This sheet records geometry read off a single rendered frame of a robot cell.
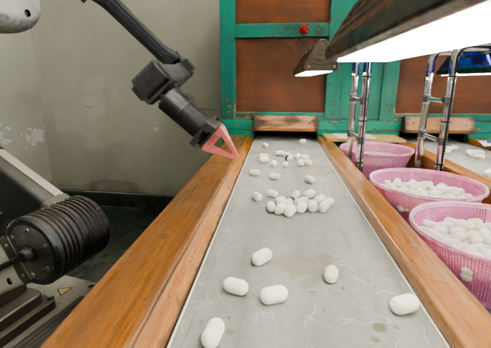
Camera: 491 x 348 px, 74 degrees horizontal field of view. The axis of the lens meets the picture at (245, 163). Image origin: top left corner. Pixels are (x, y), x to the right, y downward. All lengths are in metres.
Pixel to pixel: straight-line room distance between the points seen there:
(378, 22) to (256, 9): 1.42
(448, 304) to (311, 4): 1.38
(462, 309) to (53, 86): 2.96
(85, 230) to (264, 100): 1.13
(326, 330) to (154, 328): 0.19
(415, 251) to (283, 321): 0.25
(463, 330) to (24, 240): 0.64
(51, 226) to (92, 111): 2.29
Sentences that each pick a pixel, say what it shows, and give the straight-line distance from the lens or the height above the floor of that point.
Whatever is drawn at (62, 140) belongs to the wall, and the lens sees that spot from 3.11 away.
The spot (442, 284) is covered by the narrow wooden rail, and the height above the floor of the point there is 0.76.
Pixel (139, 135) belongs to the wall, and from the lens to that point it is 2.73.
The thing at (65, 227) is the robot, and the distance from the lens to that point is 0.66.
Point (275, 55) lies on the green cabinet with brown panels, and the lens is 1.60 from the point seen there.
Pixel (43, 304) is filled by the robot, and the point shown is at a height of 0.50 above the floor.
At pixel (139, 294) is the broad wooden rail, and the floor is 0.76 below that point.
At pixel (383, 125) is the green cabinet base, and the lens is 1.67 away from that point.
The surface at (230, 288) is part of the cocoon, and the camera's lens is 0.46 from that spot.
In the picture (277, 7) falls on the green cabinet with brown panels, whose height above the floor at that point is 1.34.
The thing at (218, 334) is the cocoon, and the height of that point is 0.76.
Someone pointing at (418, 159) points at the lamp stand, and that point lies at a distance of 1.30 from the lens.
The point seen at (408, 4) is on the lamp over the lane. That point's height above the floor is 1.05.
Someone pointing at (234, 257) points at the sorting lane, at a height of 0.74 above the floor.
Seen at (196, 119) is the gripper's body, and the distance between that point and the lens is 0.72.
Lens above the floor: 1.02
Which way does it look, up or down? 14 degrees down
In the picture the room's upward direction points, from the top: straight up
